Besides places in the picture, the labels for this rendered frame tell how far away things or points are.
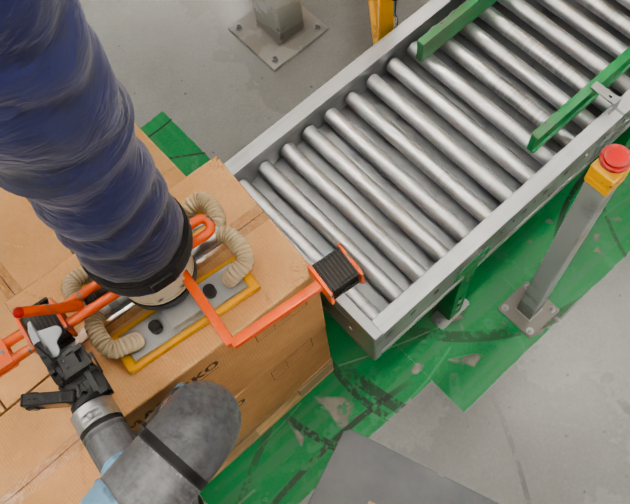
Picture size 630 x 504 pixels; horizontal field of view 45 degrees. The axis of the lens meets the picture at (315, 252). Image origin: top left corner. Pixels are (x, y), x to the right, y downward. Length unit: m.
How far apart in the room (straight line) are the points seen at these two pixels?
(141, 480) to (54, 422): 1.17
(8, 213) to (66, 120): 1.46
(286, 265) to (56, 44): 0.92
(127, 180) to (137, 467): 0.45
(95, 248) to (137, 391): 0.46
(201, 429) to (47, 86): 0.48
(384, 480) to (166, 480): 0.85
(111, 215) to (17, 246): 1.18
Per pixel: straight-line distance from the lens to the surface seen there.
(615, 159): 1.83
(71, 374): 1.60
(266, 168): 2.32
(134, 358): 1.72
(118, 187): 1.23
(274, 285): 1.73
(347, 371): 2.64
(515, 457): 2.62
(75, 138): 1.07
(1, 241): 2.45
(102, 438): 1.54
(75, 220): 1.27
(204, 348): 1.71
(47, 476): 2.19
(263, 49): 3.25
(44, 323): 1.67
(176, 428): 1.06
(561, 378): 2.71
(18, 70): 0.96
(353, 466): 1.82
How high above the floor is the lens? 2.55
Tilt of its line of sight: 66 degrees down
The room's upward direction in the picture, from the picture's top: 10 degrees counter-clockwise
